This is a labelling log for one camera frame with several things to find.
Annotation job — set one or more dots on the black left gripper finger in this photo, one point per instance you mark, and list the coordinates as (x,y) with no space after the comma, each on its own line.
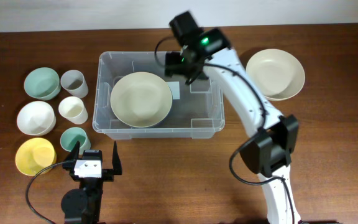
(74,153)
(116,162)

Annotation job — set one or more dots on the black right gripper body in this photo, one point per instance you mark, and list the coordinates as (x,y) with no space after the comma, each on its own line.
(180,62)

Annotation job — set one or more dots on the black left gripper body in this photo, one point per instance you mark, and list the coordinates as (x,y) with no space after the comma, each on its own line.
(107,175)

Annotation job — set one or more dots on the white bowl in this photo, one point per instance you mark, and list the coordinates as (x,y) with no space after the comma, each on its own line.
(36,118)

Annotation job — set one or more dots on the beige plate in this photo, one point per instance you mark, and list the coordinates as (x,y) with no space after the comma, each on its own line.
(143,83)
(278,74)

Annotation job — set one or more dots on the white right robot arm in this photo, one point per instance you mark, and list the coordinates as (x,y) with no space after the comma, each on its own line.
(272,136)

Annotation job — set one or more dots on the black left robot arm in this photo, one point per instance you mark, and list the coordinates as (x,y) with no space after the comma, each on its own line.
(83,205)

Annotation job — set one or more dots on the green cup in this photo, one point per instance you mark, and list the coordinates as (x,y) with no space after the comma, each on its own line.
(71,136)

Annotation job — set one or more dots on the white label in bin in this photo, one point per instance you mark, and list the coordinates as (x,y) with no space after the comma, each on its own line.
(175,89)

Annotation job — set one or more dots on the yellow bowl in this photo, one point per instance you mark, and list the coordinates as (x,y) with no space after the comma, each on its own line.
(34,155)

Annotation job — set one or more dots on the cream cup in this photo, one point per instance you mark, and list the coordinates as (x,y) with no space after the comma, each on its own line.
(73,109)

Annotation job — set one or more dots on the clear plastic storage bin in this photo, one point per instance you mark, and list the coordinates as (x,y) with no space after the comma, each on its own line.
(198,114)

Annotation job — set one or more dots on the grey cup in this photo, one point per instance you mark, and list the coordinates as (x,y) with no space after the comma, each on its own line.
(73,81)

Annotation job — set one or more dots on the green bowl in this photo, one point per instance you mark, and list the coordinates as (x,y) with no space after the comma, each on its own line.
(42,84)

